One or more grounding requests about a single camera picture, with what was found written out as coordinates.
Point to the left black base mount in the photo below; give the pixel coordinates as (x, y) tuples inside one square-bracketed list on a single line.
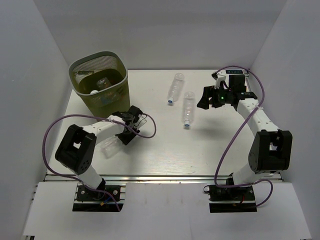
[(86, 200)]

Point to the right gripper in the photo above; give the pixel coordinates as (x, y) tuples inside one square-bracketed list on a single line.
[(209, 92)]

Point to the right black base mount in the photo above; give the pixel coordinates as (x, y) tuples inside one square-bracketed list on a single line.
[(231, 200)]

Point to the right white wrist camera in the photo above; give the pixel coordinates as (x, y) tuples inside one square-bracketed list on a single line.
[(220, 79)]

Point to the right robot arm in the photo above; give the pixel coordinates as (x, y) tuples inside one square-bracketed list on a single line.
[(270, 151)]

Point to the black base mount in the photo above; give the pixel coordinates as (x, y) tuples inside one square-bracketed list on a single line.
[(86, 200), (231, 200)]

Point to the olive green mesh bin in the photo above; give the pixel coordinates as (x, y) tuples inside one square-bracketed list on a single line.
[(84, 74)]

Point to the clear crushed bottle front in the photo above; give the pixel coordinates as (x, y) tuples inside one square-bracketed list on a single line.
[(104, 83)]

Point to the clear bottle blue cap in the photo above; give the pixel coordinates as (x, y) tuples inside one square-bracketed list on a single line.
[(188, 112), (175, 89)]

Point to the crushed clear bottle white cap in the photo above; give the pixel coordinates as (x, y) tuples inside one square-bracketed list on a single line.
[(110, 146)]

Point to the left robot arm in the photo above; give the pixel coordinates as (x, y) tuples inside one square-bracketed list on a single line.
[(77, 147)]

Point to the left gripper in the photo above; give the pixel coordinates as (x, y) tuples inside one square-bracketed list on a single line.
[(126, 139)]

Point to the aluminium front rail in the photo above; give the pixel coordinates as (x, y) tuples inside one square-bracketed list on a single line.
[(147, 178)]

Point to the blue label sticker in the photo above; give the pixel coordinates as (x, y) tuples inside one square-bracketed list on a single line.
[(234, 72)]

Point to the clear bottle blue cap back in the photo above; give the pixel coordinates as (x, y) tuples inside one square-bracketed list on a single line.
[(175, 89)]

